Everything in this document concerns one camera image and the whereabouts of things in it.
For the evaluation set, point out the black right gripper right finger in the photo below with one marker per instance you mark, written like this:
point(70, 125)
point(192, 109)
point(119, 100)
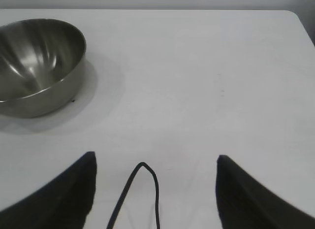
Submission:
point(246, 204)

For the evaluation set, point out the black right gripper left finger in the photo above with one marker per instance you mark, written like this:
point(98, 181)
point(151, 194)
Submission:
point(56, 197)

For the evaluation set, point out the stainless steel mixing bowl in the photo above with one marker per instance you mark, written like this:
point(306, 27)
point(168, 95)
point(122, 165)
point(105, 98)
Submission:
point(41, 66)

